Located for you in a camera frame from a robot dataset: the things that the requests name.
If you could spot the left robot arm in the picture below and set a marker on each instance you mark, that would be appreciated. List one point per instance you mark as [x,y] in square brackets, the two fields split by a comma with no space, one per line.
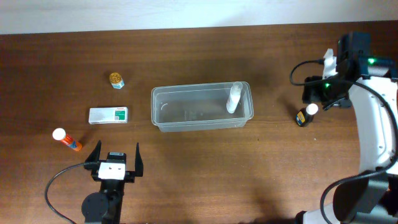
[104,206]

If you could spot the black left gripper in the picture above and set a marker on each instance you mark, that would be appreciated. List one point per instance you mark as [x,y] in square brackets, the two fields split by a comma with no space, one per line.
[129,175]

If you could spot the white green medicine box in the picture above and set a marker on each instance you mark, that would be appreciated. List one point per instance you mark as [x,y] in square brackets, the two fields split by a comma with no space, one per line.
[109,115]

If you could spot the dark bottle white cap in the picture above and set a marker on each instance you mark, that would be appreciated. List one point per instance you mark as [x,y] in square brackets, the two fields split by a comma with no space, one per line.
[306,115]

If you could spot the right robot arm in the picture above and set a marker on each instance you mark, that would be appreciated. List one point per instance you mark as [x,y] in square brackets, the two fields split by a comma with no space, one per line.
[353,78]

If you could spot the white plastic bottle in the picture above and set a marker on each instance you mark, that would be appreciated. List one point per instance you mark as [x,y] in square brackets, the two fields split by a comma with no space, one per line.
[234,97]

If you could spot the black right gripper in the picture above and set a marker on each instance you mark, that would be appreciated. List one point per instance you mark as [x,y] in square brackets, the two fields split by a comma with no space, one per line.
[311,91]

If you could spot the small jar gold lid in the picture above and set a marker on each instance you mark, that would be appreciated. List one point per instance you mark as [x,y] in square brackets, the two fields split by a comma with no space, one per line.
[116,80]

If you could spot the clear plastic container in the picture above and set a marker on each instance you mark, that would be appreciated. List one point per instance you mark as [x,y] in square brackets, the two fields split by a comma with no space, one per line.
[199,107]

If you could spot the orange tube white cap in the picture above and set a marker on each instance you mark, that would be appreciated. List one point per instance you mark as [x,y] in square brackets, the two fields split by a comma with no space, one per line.
[59,134]

